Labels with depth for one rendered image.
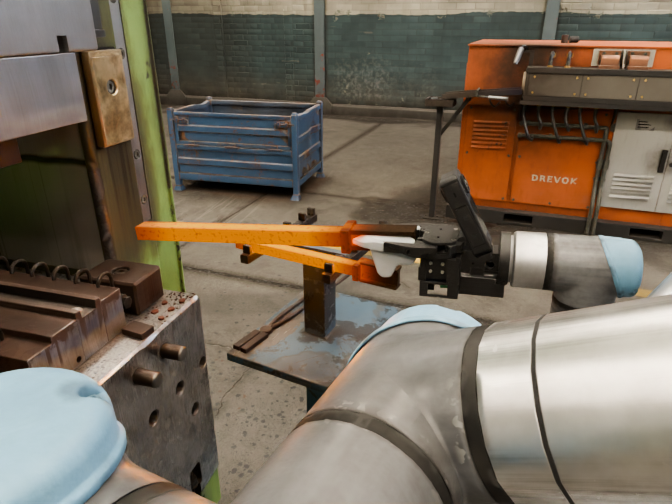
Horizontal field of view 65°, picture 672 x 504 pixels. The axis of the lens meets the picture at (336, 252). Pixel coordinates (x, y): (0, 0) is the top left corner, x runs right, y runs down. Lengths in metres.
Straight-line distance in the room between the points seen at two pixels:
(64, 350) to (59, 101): 0.36
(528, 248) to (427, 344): 0.48
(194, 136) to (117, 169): 3.62
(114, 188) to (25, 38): 0.42
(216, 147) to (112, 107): 3.58
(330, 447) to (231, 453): 1.83
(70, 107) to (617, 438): 0.78
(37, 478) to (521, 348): 0.17
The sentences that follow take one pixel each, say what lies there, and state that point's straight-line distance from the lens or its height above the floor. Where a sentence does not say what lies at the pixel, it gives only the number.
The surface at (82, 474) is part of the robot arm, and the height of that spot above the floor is 1.28.
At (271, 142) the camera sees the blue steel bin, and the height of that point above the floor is 0.47.
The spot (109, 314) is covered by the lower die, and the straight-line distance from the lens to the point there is 0.96.
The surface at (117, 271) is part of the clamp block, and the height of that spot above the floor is 0.98.
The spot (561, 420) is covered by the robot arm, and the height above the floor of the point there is 1.28.
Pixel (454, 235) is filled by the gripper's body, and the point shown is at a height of 1.14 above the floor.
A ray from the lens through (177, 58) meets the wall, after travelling 9.95.
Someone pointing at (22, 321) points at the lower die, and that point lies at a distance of 0.93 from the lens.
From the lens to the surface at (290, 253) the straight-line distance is 1.15.
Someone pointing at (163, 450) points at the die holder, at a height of 0.68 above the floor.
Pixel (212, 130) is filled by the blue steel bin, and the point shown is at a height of 0.55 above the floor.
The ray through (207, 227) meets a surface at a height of 1.11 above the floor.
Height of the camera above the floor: 1.41
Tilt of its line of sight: 24 degrees down
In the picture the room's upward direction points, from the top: straight up
